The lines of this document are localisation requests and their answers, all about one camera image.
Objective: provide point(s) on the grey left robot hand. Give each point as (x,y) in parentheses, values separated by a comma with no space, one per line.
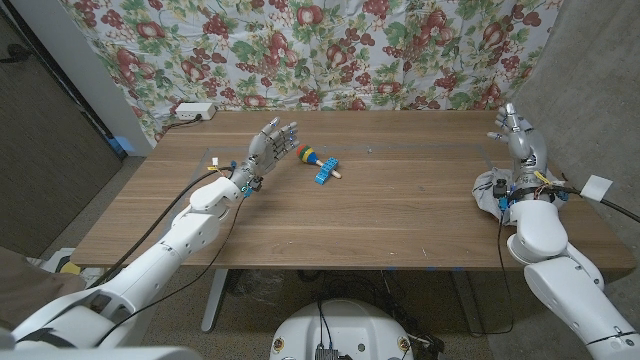
(262,152)

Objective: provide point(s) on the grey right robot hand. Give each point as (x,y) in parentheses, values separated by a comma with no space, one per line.
(530,150)

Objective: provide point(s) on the grey shirt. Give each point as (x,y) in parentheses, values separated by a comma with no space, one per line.
(487,192)

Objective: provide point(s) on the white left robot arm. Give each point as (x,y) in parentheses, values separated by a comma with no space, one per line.
(145,277)

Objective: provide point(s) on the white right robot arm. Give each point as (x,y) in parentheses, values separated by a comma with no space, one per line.
(565,290)

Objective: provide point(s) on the colourful striped wooden maraca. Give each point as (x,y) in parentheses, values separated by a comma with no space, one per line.
(304,152)

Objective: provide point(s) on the blue toy building brick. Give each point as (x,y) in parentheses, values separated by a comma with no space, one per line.
(326,170)

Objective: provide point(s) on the white power strip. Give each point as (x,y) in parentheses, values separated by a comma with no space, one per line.
(195,110)

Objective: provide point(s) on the floral fruit print backdrop cloth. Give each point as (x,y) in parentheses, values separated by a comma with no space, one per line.
(325,50)

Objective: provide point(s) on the blue tape piece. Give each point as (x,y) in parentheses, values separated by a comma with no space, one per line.
(121,145)

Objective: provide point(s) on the grey metal table leg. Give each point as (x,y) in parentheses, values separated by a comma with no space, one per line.
(214,300)
(469,302)

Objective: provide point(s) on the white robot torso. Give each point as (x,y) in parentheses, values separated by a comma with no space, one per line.
(345,325)

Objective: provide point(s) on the dark door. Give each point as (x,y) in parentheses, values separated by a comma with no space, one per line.
(45,150)

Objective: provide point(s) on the white yellow black floor machine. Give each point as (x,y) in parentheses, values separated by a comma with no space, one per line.
(67,267)

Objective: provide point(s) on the person in brown trousers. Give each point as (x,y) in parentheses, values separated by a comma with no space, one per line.
(30,295)

